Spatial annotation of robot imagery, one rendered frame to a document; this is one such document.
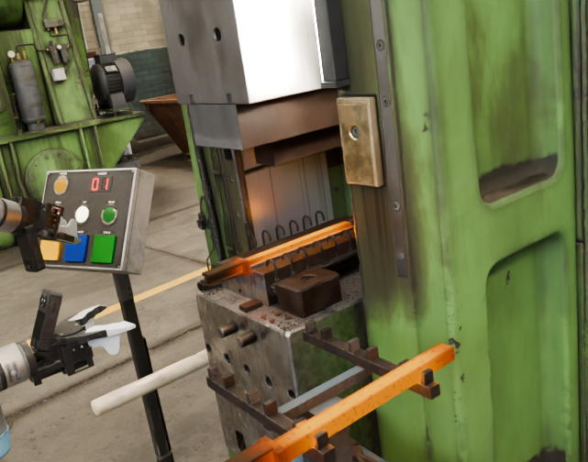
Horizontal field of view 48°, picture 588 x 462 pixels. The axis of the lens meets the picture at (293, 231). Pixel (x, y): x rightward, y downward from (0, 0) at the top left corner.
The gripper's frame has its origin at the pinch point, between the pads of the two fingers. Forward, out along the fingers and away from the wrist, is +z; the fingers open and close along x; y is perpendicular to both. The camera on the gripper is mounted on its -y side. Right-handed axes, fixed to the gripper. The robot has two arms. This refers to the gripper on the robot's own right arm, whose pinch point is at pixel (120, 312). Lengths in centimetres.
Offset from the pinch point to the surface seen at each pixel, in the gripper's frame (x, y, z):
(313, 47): 12, -45, 49
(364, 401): 60, 2, 11
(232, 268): 1.2, -0.7, 26.7
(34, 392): -190, 100, 15
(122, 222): -41.3, -7.0, 20.4
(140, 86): -832, 5, 397
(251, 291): 1.1, 6.6, 30.7
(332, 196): -19, -2, 74
